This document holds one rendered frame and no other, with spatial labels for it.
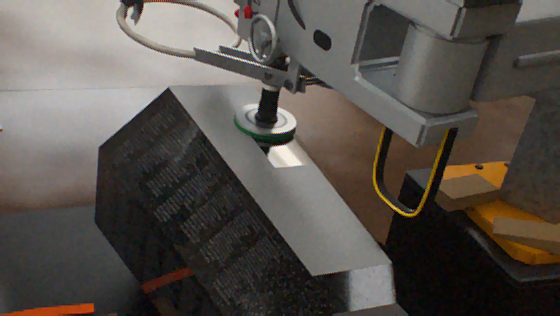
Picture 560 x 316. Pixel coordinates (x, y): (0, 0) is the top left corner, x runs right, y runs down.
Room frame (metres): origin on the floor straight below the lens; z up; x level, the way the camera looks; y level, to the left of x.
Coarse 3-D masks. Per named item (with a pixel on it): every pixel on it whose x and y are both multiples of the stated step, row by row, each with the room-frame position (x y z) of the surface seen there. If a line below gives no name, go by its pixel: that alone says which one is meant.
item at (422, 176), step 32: (416, 192) 2.21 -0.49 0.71; (416, 224) 2.18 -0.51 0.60; (448, 224) 2.05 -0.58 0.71; (416, 256) 2.14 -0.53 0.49; (448, 256) 2.01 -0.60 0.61; (480, 256) 1.90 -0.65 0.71; (448, 288) 1.98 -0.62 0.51; (480, 288) 1.87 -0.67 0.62; (512, 288) 1.78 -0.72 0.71; (544, 288) 1.82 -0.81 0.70
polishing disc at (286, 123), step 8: (256, 104) 2.37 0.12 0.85; (240, 112) 2.28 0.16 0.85; (248, 112) 2.29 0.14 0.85; (280, 112) 2.34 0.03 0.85; (240, 120) 2.22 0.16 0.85; (248, 120) 2.23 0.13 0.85; (256, 120) 2.24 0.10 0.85; (280, 120) 2.28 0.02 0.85; (288, 120) 2.29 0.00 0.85; (248, 128) 2.18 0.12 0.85; (256, 128) 2.18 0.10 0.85; (264, 128) 2.19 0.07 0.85; (272, 128) 2.21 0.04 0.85; (280, 128) 2.22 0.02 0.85; (288, 128) 2.23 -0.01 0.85
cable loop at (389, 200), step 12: (384, 132) 1.83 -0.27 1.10; (456, 132) 1.68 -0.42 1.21; (384, 144) 1.83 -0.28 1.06; (444, 144) 1.67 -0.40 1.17; (384, 156) 1.83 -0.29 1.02; (444, 156) 1.67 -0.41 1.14; (432, 168) 1.69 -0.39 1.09; (444, 168) 1.68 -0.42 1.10; (432, 180) 1.67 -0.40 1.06; (384, 192) 1.79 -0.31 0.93; (432, 192) 1.67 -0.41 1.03; (396, 204) 1.75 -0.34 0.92; (420, 204) 1.68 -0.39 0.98; (432, 204) 1.68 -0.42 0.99; (408, 216) 1.70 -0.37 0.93; (420, 216) 1.68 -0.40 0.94
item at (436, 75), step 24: (408, 24) 1.81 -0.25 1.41; (408, 48) 1.72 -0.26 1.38; (432, 48) 1.68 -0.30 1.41; (456, 48) 1.67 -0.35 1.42; (480, 48) 1.70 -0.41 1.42; (408, 72) 1.70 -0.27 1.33; (432, 72) 1.67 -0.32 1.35; (456, 72) 1.67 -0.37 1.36; (408, 96) 1.69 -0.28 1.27; (432, 96) 1.67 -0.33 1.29; (456, 96) 1.68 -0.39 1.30
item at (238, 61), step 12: (228, 48) 2.59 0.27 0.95; (204, 60) 2.51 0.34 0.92; (216, 60) 2.44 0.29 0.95; (228, 60) 2.38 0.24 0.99; (240, 60) 2.33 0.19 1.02; (252, 60) 2.46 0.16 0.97; (240, 72) 2.32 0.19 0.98; (252, 72) 2.27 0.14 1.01; (264, 72) 2.21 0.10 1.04; (276, 72) 2.16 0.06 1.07; (300, 72) 2.24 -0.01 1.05; (276, 84) 2.16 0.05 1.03; (288, 84) 2.05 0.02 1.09; (300, 84) 2.06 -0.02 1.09; (312, 84) 2.11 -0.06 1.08; (324, 84) 2.15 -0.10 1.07
